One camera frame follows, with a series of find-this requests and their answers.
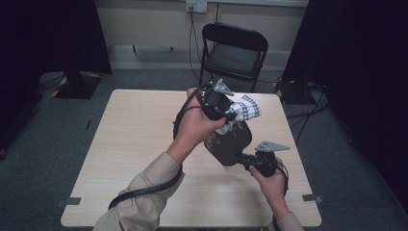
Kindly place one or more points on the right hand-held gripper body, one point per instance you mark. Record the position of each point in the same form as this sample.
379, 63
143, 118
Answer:
264, 162

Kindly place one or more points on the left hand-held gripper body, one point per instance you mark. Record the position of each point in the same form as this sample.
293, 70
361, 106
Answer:
215, 102

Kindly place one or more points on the white black checked cloth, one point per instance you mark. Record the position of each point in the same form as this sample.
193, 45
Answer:
247, 107

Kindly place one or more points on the black square device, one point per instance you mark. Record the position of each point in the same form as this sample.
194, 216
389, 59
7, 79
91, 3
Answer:
229, 144

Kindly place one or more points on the person's right hand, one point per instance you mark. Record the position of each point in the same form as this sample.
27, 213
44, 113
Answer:
272, 189

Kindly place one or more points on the person's left hand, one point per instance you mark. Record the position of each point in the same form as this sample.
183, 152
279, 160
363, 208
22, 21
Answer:
192, 128

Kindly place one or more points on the black folding chair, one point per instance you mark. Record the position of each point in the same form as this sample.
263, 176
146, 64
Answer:
232, 56

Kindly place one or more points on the grey tape piece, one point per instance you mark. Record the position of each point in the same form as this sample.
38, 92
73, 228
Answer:
311, 198
72, 201

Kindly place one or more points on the black stand base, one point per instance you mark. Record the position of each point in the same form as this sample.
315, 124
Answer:
78, 85
295, 93

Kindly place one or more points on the black curtain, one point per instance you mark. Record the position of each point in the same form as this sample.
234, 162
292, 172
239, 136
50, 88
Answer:
48, 48
359, 64

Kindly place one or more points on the white wall socket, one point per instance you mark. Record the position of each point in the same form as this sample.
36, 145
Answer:
196, 5

